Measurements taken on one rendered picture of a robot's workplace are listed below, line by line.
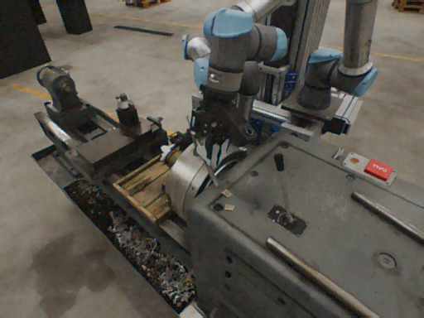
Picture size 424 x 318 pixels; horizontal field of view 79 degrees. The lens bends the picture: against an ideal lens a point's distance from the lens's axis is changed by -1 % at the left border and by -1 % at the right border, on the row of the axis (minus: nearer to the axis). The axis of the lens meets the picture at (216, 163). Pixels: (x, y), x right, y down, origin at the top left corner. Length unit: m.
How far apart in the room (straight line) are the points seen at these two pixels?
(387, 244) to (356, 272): 0.11
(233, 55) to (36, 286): 2.01
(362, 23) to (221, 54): 0.54
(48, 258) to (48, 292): 0.26
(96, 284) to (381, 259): 1.76
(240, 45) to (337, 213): 0.44
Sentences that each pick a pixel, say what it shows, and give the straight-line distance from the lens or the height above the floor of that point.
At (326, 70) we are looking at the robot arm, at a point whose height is 1.34.
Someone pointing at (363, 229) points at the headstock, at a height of 1.26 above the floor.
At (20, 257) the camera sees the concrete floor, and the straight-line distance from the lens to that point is 2.44.
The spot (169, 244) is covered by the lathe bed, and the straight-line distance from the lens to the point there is 1.23.
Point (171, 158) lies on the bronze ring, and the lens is 1.00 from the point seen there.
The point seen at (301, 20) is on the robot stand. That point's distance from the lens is 1.37.
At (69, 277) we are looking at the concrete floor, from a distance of 2.17.
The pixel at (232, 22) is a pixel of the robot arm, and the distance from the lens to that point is 0.55.
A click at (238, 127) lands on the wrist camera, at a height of 1.45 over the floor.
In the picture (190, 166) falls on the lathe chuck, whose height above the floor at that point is 1.21.
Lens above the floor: 1.77
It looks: 43 degrees down
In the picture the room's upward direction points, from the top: straight up
